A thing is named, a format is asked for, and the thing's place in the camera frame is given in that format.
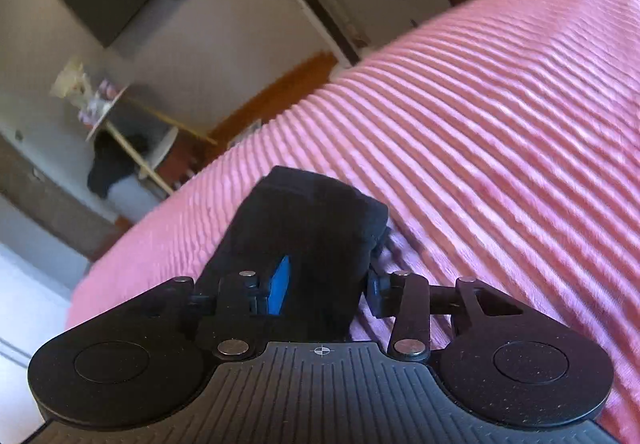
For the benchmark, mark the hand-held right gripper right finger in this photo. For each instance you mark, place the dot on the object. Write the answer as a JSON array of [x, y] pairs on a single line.
[[376, 295]]

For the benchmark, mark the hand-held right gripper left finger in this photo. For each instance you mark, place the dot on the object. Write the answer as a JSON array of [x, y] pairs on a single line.
[[280, 288]]

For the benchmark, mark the black pants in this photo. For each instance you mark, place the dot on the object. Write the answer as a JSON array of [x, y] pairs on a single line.
[[310, 224]]

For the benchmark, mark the black crumpled cloth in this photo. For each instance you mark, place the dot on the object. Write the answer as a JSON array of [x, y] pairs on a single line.
[[107, 168]]

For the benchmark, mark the pink ribbed blanket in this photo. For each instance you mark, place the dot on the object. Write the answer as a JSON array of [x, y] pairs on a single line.
[[500, 123]]

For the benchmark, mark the round white side table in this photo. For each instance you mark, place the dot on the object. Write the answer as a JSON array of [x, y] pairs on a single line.
[[107, 118]]

